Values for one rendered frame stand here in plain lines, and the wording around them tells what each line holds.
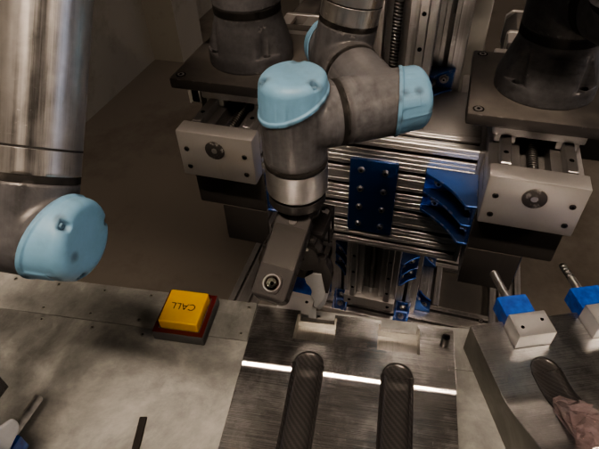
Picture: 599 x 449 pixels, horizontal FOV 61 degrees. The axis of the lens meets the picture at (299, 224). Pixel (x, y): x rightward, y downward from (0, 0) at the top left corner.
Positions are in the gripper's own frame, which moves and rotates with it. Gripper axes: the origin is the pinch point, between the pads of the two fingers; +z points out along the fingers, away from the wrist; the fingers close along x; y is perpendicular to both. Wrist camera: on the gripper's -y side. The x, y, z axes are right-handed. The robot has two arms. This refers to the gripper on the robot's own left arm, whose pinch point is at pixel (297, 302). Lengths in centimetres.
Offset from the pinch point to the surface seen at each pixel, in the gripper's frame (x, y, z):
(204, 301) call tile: 13.8, -3.3, 0.9
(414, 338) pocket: -17.3, -2.8, -2.2
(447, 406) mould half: -22.3, -12.3, -4.0
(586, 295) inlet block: -39.2, 11.2, -2.2
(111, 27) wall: 173, 189, 50
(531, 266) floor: -55, 102, 85
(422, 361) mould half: -18.8, -7.4, -4.4
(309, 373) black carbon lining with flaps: -5.9, -12.7, -3.7
